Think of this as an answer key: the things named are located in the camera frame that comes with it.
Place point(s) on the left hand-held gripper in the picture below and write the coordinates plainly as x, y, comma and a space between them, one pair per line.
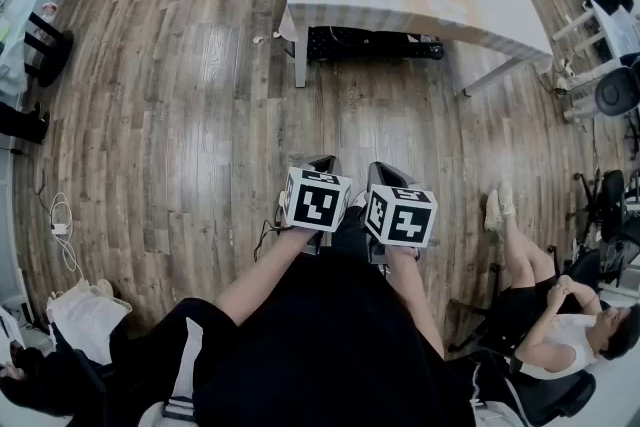
315, 205

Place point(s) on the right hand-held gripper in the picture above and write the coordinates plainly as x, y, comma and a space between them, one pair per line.
405, 222

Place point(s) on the person's left forearm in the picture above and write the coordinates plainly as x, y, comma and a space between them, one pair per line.
270, 272

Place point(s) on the person's right forearm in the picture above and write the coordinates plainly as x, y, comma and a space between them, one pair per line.
415, 300

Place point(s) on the person's black clothing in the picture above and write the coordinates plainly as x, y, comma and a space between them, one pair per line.
325, 345

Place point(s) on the black dotted bag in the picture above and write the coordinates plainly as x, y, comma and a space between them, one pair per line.
375, 45

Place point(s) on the black office chair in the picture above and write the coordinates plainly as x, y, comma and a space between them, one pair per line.
612, 195
550, 395

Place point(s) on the black round stool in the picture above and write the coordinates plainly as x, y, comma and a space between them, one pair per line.
617, 92

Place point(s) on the white tote bag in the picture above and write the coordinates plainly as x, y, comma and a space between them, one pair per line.
87, 320

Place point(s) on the white desk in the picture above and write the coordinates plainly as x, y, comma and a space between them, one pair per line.
620, 35

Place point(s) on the clear bottle red label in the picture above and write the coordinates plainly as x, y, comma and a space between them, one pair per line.
49, 11

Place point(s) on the white table black pedestal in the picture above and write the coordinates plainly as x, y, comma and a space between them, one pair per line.
50, 60

